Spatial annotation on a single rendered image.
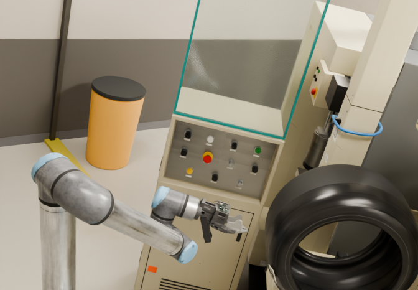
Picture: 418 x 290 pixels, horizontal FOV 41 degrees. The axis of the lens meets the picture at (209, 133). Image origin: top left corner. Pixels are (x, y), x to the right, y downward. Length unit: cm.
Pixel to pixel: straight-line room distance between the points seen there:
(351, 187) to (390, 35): 57
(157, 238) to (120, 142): 257
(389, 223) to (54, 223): 113
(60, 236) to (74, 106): 303
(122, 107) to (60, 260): 250
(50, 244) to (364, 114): 126
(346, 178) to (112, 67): 304
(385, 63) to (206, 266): 149
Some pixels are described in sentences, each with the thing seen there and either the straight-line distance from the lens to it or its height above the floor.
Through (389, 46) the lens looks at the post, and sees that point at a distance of 217.
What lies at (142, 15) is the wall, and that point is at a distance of 473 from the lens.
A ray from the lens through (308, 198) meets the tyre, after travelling 202.
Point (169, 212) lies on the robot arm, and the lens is 209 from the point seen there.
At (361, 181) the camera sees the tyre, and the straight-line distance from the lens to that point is 209.
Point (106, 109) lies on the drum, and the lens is 426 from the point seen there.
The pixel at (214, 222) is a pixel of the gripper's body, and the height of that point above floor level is 118.
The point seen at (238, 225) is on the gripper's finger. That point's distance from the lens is 213.
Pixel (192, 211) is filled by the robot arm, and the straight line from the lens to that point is 208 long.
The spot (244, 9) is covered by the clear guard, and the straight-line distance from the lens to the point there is 246.
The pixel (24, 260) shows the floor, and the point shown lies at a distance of 360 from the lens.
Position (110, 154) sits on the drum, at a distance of 445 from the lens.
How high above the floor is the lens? 236
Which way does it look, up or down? 26 degrees down
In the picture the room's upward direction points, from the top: 14 degrees clockwise
